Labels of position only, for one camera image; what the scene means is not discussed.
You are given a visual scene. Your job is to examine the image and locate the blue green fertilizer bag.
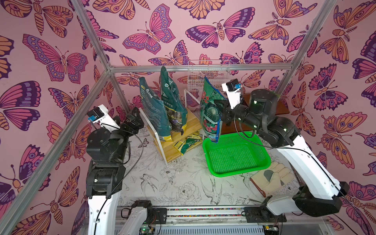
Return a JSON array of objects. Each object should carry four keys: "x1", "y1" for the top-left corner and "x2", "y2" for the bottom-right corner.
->
[{"x1": 200, "y1": 77, "x2": 226, "y2": 143}]

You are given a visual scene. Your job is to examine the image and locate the yellow green bag shelf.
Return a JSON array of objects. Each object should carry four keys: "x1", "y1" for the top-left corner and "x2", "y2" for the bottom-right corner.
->
[{"x1": 174, "y1": 131, "x2": 202, "y2": 155}]

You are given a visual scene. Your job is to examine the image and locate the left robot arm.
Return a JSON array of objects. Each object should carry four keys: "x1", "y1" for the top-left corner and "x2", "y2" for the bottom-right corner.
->
[{"x1": 86, "y1": 105, "x2": 167, "y2": 235}]

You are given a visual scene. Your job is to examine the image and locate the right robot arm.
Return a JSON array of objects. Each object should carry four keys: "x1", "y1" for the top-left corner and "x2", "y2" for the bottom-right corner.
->
[{"x1": 215, "y1": 84, "x2": 350, "y2": 217}]

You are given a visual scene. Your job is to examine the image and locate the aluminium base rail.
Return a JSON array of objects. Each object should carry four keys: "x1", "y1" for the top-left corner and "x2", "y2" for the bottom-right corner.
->
[{"x1": 80, "y1": 205, "x2": 335, "y2": 235}]

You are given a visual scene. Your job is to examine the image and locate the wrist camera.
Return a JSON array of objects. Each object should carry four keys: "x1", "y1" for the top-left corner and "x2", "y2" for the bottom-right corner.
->
[
  {"x1": 222, "y1": 79, "x2": 242, "y2": 109},
  {"x1": 87, "y1": 105, "x2": 120, "y2": 132}
]

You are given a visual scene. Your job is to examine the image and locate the wooden white frame shelf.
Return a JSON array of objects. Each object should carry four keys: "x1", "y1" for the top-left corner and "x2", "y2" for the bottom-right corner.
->
[{"x1": 139, "y1": 89, "x2": 202, "y2": 165}]

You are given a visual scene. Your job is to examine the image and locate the white wire basket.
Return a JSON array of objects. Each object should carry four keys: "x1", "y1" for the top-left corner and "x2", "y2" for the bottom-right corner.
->
[{"x1": 187, "y1": 59, "x2": 231, "y2": 93}]

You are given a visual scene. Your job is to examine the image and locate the green plastic basket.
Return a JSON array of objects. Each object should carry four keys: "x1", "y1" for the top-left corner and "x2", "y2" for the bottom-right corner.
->
[{"x1": 203, "y1": 133, "x2": 271, "y2": 177}]

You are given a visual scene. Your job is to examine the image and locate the aluminium cage frame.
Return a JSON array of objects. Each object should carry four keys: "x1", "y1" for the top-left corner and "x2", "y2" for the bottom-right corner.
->
[{"x1": 0, "y1": 0, "x2": 338, "y2": 235}]

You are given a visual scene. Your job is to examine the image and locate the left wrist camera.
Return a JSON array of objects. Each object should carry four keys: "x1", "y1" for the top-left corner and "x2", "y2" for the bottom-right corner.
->
[{"x1": 87, "y1": 105, "x2": 120, "y2": 132}]

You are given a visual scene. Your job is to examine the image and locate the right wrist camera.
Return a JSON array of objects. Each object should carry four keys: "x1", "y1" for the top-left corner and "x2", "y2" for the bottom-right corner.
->
[{"x1": 222, "y1": 79, "x2": 242, "y2": 109}]

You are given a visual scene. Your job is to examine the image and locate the beige work glove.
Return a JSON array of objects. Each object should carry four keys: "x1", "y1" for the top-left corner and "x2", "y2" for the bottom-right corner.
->
[{"x1": 250, "y1": 161, "x2": 295, "y2": 198}]

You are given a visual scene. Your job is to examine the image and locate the dark green fertilizer bag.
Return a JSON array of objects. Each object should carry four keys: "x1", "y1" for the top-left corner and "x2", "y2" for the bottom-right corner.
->
[{"x1": 139, "y1": 77, "x2": 172, "y2": 142}]

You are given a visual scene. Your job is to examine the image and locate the brown wooden step stand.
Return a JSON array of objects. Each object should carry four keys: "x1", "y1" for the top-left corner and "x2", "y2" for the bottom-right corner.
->
[{"x1": 221, "y1": 93, "x2": 290, "y2": 134}]

